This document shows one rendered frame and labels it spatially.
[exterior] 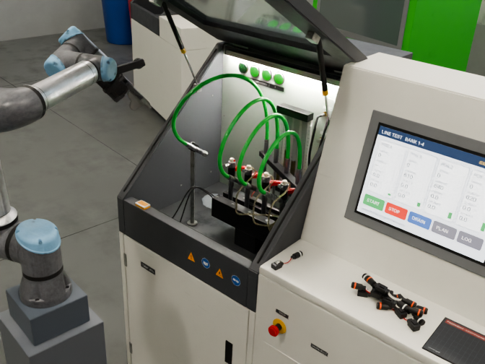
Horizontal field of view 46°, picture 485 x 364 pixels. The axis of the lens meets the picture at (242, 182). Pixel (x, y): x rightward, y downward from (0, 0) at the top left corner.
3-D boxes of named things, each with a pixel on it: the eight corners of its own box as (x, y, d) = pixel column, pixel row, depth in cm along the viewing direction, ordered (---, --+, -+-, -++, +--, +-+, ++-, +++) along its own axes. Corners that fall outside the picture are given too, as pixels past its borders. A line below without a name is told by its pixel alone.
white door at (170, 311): (129, 363, 255) (121, 235, 223) (133, 360, 257) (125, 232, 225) (238, 450, 219) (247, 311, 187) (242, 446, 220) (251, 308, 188)
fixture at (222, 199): (211, 231, 221) (211, 196, 213) (228, 222, 227) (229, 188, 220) (280, 268, 201) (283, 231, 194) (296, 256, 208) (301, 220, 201)
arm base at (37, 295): (32, 315, 164) (28, 287, 159) (11, 289, 174) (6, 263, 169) (81, 294, 173) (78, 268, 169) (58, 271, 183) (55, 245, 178)
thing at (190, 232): (125, 235, 223) (123, 199, 215) (133, 230, 226) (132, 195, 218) (245, 308, 188) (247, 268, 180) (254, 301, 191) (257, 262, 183)
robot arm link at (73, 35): (52, 45, 184) (66, 32, 190) (78, 70, 188) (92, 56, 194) (63, 33, 179) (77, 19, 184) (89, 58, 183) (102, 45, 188)
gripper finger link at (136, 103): (141, 118, 197) (121, 99, 194) (153, 105, 197) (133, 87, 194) (141, 119, 194) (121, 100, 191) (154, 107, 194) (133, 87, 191)
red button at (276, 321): (264, 334, 179) (265, 321, 177) (272, 328, 182) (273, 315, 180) (278, 342, 176) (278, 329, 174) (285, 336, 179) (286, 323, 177)
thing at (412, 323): (343, 296, 165) (346, 281, 163) (362, 279, 173) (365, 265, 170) (416, 334, 153) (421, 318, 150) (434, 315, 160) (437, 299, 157)
